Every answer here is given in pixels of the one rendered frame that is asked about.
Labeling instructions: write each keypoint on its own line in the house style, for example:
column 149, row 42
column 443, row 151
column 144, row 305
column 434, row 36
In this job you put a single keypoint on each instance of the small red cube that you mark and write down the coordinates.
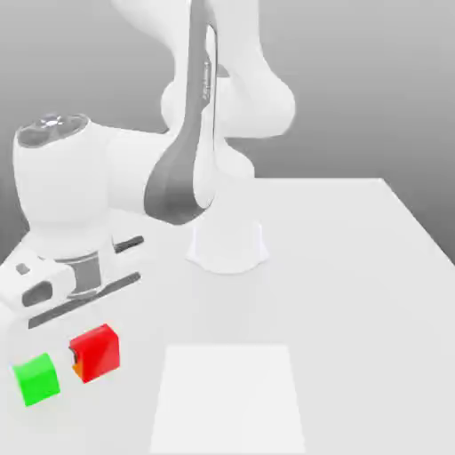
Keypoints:
column 97, row 353

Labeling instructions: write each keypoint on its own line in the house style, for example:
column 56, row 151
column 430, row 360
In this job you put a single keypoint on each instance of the small green cube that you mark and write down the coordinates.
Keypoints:
column 37, row 380

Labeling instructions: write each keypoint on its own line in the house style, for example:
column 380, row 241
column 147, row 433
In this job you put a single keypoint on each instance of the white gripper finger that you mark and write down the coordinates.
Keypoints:
column 77, row 368

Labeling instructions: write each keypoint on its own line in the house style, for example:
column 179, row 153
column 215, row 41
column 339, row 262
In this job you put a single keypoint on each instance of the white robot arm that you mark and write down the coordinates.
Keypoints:
column 67, row 177

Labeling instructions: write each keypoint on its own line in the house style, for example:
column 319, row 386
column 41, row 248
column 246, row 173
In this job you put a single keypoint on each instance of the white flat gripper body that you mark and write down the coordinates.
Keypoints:
column 83, row 301

